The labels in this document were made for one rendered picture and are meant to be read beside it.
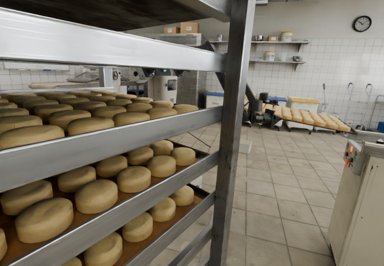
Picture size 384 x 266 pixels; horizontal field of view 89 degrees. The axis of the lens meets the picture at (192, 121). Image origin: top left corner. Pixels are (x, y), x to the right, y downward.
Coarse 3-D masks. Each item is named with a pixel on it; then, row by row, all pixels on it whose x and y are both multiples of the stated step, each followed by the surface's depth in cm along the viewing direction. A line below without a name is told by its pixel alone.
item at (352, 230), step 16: (368, 160) 103; (352, 176) 119; (368, 176) 103; (352, 192) 115; (368, 192) 104; (336, 208) 137; (352, 208) 112; (368, 208) 106; (336, 224) 132; (352, 224) 111; (368, 224) 107; (336, 240) 128; (352, 240) 112; (368, 240) 109; (336, 256) 123; (352, 256) 114; (368, 256) 111
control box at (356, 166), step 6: (354, 144) 118; (348, 150) 123; (354, 150) 114; (360, 150) 108; (348, 156) 122; (354, 156) 112; (360, 156) 107; (348, 162) 119; (354, 162) 111; (360, 162) 107; (354, 168) 110; (360, 168) 108; (360, 174) 109
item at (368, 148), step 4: (364, 144) 102; (368, 144) 101; (372, 144) 100; (376, 144) 100; (380, 144) 101; (364, 148) 102; (368, 148) 102; (372, 148) 101; (376, 148) 100; (380, 148) 99; (364, 152) 103; (368, 152) 102; (372, 152) 101; (376, 152) 100; (380, 152) 100; (380, 156) 100
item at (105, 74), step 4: (100, 68) 61; (104, 68) 60; (108, 68) 61; (100, 72) 61; (104, 72) 60; (108, 72) 61; (100, 76) 61; (104, 76) 60; (108, 76) 61; (112, 76) 62; (100, 80) 62; (104, 80) 61; (108, 80) 62; (112, 80) 63; (100, 84) 62; (104, 84) 61; (108, 84) 62; (112, 84) 63
